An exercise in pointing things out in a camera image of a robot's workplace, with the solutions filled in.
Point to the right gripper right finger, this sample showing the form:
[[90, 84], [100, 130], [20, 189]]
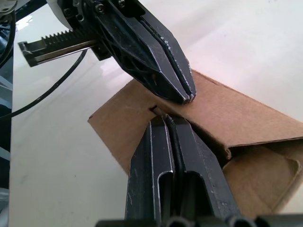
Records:
[[201, 179]]

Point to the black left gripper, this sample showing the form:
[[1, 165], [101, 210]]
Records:
[[78, 19]]

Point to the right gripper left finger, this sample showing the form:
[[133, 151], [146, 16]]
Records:
[[151, 165]]

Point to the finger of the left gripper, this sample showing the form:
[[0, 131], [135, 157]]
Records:
[[170, 49]]

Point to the small brown cardboard box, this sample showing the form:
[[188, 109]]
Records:
[[236, 118]]

